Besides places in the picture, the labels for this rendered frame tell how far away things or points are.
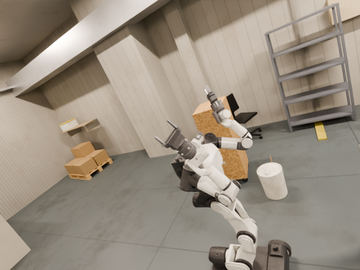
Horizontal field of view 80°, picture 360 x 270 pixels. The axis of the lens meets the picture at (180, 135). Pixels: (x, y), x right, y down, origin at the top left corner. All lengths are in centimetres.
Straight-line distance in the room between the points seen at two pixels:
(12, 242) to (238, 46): 553
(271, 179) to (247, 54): 274
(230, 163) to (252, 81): 217
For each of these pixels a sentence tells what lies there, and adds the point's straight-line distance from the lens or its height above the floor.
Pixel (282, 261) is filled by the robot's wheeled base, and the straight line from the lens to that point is 223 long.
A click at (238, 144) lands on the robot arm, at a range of 165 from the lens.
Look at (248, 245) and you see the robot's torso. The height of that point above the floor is 58.
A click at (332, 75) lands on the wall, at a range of 482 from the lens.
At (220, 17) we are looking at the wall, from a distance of 477.
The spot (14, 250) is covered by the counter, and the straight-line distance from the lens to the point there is 518.
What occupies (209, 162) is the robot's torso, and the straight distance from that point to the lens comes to 140.
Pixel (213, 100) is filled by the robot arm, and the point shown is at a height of 162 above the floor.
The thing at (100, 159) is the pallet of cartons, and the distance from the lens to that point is 699.
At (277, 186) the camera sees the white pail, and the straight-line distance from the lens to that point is 288.
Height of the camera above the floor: 198
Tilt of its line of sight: 18 degrees down
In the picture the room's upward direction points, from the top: 24 degrees counter-clockwise
